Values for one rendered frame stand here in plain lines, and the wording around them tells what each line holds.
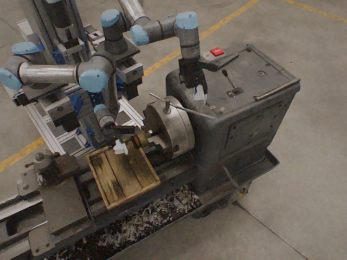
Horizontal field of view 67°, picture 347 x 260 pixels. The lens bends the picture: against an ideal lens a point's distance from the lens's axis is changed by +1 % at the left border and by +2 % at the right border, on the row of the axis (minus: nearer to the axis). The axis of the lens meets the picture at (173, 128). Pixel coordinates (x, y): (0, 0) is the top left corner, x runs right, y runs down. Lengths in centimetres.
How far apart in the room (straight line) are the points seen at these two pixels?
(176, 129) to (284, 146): 176
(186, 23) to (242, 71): 59
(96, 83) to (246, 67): 79
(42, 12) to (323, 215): 249
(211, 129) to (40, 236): 93
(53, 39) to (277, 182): 210
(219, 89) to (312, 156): 171
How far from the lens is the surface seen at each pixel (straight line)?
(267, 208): 245
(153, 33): 105
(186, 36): 100
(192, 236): 226
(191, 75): 104
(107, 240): 170
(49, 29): 174
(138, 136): 132
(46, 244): 144
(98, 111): 149
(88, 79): 124
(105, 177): 150
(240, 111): 127
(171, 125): 123
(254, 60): 157
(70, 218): 136
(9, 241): 157
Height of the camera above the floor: 217
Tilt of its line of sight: 52 degrees down
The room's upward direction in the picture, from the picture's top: straight up
